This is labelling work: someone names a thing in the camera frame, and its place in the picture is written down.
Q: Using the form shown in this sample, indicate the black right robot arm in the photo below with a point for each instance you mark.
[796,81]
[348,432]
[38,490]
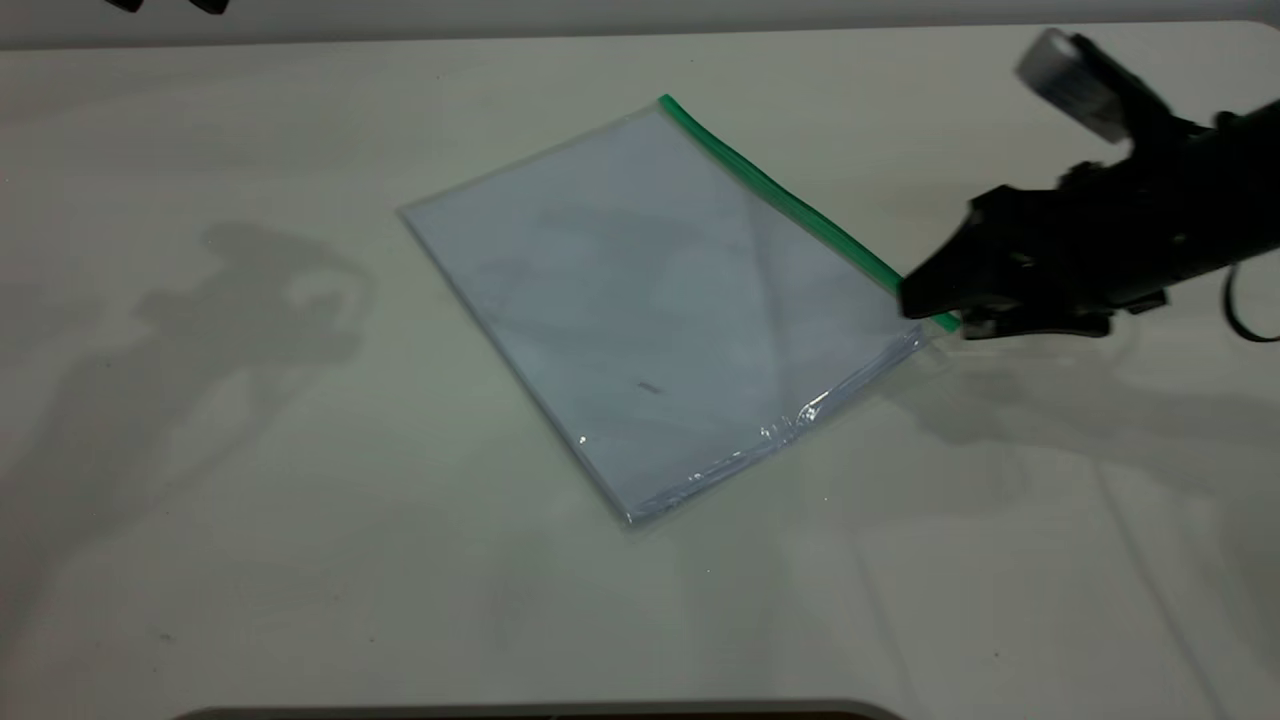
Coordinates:
[1255,190]

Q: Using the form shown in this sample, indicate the dark curved base panel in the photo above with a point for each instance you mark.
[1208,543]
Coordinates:
[540,713]

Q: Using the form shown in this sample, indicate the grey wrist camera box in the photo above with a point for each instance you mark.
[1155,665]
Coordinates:
[1075,85]

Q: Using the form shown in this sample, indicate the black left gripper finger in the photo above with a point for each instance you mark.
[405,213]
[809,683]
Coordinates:
[126,4]
[210,5]

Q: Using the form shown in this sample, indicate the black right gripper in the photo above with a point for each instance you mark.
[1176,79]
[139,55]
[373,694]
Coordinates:
[1110,230]

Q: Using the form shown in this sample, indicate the clear zip bag green strip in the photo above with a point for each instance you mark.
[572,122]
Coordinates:
[760,190]

